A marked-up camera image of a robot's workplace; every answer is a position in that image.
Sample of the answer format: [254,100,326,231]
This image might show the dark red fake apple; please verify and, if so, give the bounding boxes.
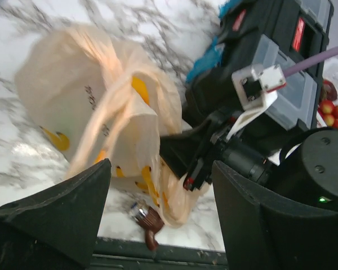
[319,79,338,102]

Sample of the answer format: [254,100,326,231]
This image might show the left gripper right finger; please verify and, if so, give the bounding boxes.
[212,161,338,269]

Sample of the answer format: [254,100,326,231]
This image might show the yellow fake fruit in bag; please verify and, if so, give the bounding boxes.
[131,76,150,105]

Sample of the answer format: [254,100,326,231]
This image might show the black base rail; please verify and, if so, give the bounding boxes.
[89,237,228,270]

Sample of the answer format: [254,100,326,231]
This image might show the red yellow cherry bunch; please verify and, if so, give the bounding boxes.
[318,100,338,130]

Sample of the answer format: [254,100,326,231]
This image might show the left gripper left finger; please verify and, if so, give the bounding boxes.
[0,159,111,269]

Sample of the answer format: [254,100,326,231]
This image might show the brown faucet tap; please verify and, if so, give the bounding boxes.
[130,201,164,251]

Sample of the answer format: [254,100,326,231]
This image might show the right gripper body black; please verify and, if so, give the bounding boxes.
[160,109,270,191]

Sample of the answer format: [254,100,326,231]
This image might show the white plastic basket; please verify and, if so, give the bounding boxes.
[317,58,338,127]

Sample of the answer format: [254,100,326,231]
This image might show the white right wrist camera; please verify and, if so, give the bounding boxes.
[226,64,286,140]

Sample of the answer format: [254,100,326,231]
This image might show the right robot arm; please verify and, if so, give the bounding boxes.
[160,109,338,212]

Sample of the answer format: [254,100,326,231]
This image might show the translucent orange plastic bag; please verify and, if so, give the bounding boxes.
[14,25,202,228]

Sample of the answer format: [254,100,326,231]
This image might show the black plastic toolbox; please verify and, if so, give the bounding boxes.
[184,0,335,147]

